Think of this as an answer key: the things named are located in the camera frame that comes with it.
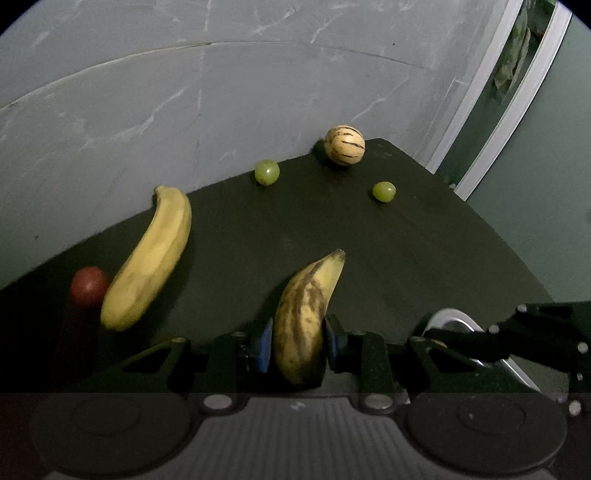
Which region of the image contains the white window frame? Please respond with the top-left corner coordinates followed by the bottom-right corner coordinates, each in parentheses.
top-left (426, 1), bottom-right (572, 200)

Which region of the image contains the small striped pepino melon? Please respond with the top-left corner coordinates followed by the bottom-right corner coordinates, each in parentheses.
top-left (324, 125), bottom-right (366, 165)

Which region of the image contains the small red tomato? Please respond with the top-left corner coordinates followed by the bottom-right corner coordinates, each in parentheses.
top-left (70, 266), bottom-right (110, 306)

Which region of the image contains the spotted brown banana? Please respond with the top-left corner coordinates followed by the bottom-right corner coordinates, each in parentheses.
top-left (273, 249), bottom-right (346, 385)

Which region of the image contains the green grape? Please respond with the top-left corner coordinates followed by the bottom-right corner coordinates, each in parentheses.
top-left (254, 159), bottom-right (280, 186)
top-left (372, 181), bottom-right (397, 203)

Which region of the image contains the yellow banana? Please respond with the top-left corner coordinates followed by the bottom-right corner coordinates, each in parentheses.
top-left (100, 185), bottom-right (192, 331)

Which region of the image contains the metal tray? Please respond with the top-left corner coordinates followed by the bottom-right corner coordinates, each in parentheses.
top-left (423, 308), bottom-right (540, 392)

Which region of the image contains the black mat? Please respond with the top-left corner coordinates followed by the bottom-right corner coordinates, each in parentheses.
top-left (1, 139), bottom-right (549, 392)

